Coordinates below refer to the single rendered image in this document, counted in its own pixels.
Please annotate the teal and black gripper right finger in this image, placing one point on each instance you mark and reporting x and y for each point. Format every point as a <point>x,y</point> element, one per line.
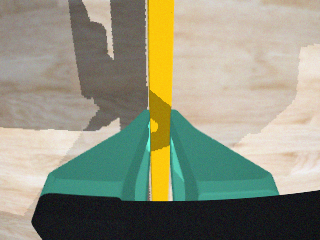
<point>211,171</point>

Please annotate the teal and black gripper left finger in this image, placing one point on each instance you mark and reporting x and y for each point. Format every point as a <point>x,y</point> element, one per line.
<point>110,168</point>

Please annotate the yellow long thin bar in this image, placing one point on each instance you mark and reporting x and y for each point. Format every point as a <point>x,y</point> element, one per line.
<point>160,64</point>

